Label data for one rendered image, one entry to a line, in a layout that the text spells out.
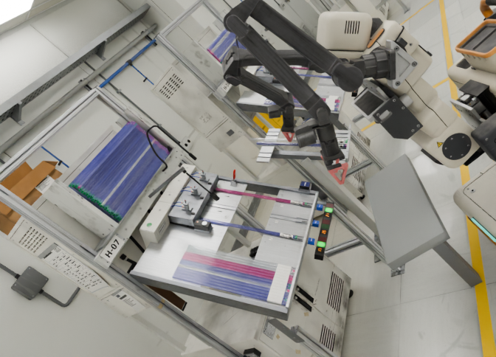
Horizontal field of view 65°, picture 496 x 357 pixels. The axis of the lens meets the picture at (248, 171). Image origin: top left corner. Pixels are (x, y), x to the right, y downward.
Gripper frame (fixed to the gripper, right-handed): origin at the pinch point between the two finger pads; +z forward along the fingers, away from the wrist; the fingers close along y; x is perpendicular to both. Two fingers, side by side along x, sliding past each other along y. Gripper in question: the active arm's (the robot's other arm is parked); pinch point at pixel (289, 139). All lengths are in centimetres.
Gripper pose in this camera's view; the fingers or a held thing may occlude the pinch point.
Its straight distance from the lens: 206.8
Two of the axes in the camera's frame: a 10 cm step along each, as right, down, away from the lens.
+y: -2.6, 6.0, -7.6
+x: 9.6, 0.5, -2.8
